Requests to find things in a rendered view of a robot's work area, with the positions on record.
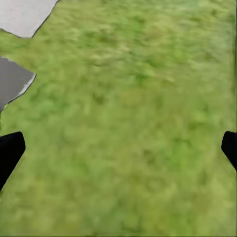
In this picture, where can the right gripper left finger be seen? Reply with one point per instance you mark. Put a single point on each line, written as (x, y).
(12, 147)

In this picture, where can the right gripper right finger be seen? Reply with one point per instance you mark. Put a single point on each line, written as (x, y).
(229, 147)

